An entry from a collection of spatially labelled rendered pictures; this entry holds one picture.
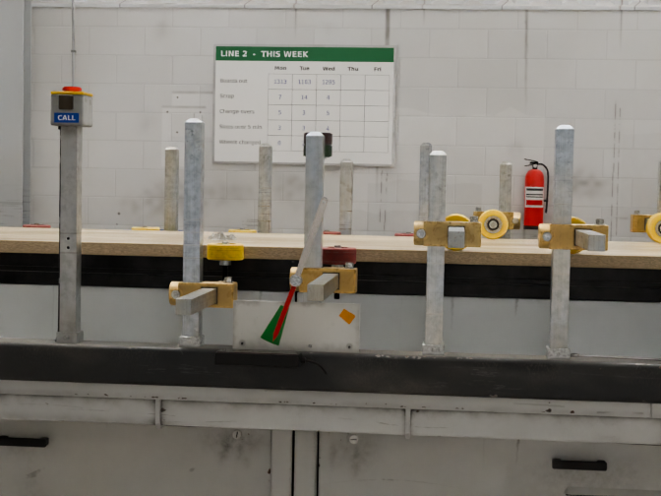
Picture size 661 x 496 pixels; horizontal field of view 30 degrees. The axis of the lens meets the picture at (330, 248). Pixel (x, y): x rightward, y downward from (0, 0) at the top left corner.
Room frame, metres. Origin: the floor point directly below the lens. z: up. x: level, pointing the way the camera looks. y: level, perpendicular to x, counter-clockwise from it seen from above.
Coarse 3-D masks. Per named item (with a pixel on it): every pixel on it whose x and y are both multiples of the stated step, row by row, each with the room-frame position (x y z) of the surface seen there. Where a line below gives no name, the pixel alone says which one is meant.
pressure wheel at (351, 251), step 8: (328, 248) 2.59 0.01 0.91; (336, 248) 2.59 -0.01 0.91; (344, 248) 2.59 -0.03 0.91; (352, 248) 2.60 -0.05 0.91; (328, 256) 2.59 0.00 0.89; (336, 256) 2.59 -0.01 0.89; (344, 256) 2.59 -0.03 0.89; (352, 256) 2.60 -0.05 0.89; (328, 264) 2.59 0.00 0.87; (336, 264) 2.59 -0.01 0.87; (344, 264) 2.59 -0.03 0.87; (336, 296) 2.62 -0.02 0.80
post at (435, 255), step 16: (432, 160) 2.48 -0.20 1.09; (432, 176) 2.48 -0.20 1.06; (432, 192) 2.48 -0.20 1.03; (432, 208) 2.48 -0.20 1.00; (432, 256) 2.48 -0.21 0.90; (432, 272) 2.48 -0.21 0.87; (432, 288) 2.48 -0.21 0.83; (432, 304) 2.48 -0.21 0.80; (432, 320) 2.48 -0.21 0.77; (432, 336) 2.48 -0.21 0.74
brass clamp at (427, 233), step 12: (420, 228) 2.48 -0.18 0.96; (432, 228) 2.47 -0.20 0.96; (444, 228) 2.47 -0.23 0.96; (468, 228) 2.47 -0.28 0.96; (480, 228) 2.46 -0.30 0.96; (420, 240) 2.48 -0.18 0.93; (432, 240) 2.47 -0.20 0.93; (444, 240) 2.47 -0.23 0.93; (468, 240) 2.47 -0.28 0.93; (480, 240) 2.46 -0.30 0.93
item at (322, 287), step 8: (320, 280) 2.30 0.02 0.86; (328, 280) 2.30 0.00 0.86; (336, 280) 2.46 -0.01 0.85; (312, 288) 2.21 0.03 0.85; (320, 288) 2.21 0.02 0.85; (328, 288) 2.29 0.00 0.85; (336, 288) 2.46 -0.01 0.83; (312, 296) 2.21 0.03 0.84; (320, 296) 2.21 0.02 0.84; (328, 296) 2.29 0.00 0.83
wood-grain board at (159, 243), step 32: (160, 256) 2.75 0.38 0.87; (256, 256) 2.72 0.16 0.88; (288, 256) 2.72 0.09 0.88; (384, 256) 2.70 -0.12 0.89; (416, 256) 2.69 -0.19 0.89; (448, 256) 2.68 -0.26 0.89; (480, 256) 2.67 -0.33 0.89; (512, 256) 2.67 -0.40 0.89; (544, 256) 2.66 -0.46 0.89; (576, 256) 2.65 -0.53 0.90; (608, 256) 2.65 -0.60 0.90; (640, 256) 2.64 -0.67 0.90
